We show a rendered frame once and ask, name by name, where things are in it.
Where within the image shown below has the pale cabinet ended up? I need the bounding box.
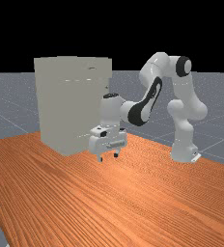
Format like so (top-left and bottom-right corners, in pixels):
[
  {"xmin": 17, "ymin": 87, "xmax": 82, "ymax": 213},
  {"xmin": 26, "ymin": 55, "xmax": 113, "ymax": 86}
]
[{"xmin": 33, "ymin": 55, "xmax": 113, "ymax": 157}]

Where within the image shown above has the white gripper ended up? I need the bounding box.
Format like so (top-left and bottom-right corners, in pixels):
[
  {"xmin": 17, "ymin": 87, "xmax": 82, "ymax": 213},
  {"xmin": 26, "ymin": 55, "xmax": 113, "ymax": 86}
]
[{"xmin": 88, "ymin": 125, "xmax": 128, "ymax": 163}]

